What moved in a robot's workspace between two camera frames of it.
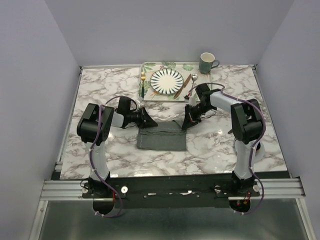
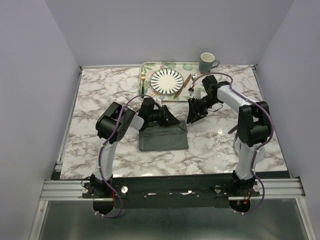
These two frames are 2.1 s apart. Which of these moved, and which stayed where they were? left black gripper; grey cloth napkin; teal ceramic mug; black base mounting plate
Moved: left black gripper
Stayed: teal ceramic mug; black base mounting plate; grey cloth napkin
